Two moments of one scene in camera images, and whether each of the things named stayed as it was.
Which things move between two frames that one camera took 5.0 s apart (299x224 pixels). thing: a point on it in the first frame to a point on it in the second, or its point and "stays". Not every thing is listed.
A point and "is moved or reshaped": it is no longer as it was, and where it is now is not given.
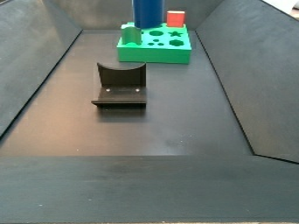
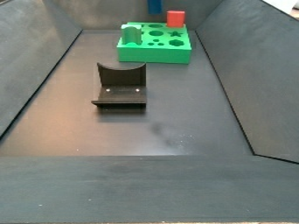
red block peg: [175, 18] stays
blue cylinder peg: [148, 13] is moved or reshaped
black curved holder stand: [123, 86] stays
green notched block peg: [131, 33] stays
